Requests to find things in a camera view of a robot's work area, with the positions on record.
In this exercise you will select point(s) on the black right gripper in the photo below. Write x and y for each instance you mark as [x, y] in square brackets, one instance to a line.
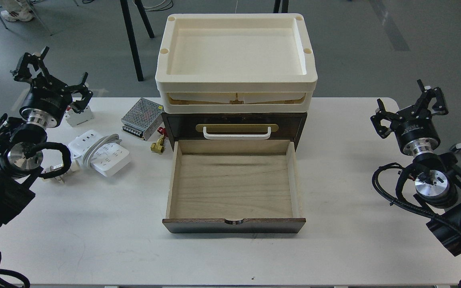
[414, 128]

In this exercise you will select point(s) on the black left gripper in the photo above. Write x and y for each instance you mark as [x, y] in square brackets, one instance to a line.
[46, 100]

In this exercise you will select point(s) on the white power strip with cable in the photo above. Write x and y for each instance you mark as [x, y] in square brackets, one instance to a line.
[102, 153]

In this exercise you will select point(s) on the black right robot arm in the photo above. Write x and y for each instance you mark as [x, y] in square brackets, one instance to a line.
[431, 185]

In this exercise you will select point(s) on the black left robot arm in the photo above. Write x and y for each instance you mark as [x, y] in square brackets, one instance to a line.
[25, 154]

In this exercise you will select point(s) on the white shoe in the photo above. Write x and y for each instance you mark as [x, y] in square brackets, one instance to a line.
[14, 10]

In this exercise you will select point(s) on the metal mesh power supply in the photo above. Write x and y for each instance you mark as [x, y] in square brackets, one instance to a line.
[143, 119]

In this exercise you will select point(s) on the black table leg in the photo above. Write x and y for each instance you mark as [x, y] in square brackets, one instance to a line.
[131, 35]

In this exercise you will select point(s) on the cream plastic tray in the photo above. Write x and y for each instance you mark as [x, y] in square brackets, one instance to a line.
[236, 63]

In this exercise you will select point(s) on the open wooden drawer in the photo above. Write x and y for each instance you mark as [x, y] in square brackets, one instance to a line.
[234, 186]

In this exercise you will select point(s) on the white circuit breaker red switch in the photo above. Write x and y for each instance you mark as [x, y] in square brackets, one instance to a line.
[75, 119]

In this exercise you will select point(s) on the brass valve red handle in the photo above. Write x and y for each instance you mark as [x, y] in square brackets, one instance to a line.
[159, 146]

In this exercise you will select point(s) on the white cabinet handle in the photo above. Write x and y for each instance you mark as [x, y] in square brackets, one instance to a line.
[236, 136]

